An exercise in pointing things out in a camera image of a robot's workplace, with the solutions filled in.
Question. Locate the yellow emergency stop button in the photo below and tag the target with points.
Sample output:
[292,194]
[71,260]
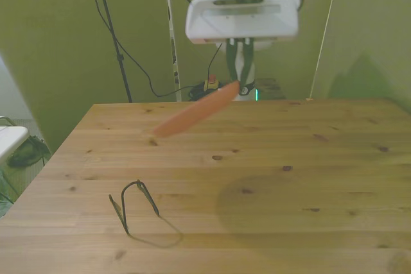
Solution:
[211,82]

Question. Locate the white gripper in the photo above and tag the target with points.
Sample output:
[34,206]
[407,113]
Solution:
[244,20]

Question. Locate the brown box behind table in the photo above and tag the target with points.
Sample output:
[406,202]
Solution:
[271,89]

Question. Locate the orange round plate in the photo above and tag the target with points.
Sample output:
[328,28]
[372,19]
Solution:
[196,112]

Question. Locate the white partition edge strip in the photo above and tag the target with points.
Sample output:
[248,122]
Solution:
[172,46]

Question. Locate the black tripod stand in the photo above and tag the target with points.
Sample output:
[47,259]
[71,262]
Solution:
[112,33]

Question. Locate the white side table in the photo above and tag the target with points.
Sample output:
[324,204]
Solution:
[9,137]

